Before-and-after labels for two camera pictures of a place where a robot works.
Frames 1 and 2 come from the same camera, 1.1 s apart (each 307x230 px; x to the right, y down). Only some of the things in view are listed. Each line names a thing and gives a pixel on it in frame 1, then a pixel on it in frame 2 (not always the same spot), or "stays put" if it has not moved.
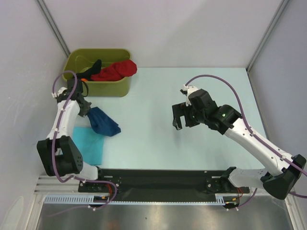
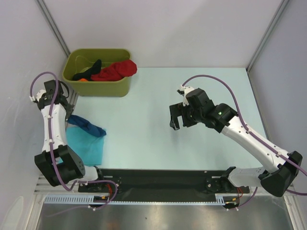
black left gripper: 84,111 -> 69,110
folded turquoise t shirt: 90,144 stays put
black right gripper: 183,114 stays put
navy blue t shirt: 101,123 -> 86,126
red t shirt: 115,71 stays put
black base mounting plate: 159,182 stays put
